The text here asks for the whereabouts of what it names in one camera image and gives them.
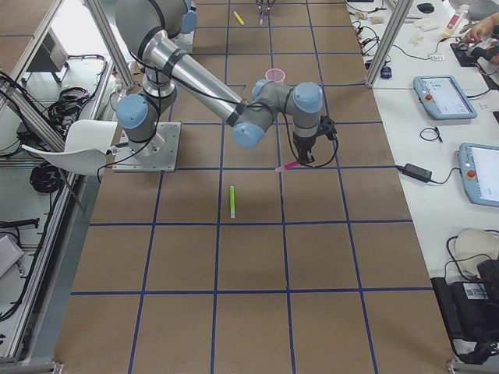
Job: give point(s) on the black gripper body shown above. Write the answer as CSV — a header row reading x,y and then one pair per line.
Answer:
x,y
303,144

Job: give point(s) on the pink pen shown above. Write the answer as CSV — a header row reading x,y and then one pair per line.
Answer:
x,y
288,166

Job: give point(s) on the pink mesh pen cup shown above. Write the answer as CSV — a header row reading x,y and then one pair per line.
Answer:
x,y
276,75

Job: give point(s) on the green pen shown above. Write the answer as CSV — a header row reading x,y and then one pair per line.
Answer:
x,y
232,201

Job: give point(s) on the black power adapter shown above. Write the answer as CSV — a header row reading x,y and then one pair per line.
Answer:
x,y
418,173

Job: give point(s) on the yellow pen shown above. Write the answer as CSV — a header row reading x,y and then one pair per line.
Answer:
x,y
239,18

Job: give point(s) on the blue teach pendant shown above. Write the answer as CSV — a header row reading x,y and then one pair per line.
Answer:
x,y
479,170
442,98

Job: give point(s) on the white plastic chair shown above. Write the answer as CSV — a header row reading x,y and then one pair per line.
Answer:
x,y
85,147

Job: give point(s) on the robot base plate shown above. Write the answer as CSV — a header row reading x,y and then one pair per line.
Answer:
x,y
160,154

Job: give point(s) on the aluminium frame post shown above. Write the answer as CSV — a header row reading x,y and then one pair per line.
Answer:
x,y
391,32

